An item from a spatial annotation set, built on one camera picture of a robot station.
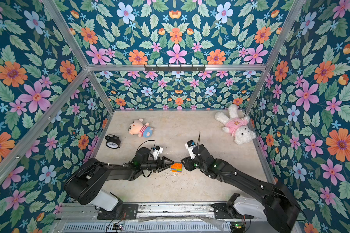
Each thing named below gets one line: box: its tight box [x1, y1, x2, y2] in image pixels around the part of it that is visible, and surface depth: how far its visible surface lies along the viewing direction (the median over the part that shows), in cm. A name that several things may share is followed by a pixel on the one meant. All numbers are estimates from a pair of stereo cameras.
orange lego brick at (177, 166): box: [170, 163, 183, 170], surface depth 86 cm
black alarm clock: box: [105, 133, 122, 150], surface depth 96 cm
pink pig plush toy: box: [128, 118, 154, 138], surface depth 102 cm
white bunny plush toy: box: [214, 103, 257, 146], surface depth 103 cm
